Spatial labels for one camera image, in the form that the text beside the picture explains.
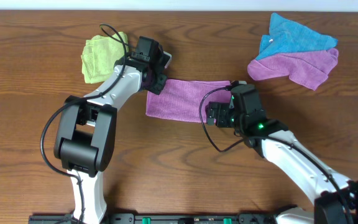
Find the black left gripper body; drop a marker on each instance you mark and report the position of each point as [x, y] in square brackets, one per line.
[158, 83]

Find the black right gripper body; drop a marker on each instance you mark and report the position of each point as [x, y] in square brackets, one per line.
[217, 115]

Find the purple microfiber cloth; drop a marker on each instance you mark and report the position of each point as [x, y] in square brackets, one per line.
[186, 100]

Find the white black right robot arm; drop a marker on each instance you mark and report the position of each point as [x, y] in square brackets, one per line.
[333, 195]

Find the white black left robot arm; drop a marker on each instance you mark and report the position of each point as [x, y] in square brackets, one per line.
[86, 133]

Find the folded green cloth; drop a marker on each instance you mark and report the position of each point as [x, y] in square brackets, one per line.
[98, 58]

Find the crumpled purple cloth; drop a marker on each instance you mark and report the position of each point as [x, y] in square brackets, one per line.
[309, 69]

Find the blue cloth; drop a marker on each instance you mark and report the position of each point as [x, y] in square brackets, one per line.
[286, 36]

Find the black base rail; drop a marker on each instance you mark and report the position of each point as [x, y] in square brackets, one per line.
[242, 218]

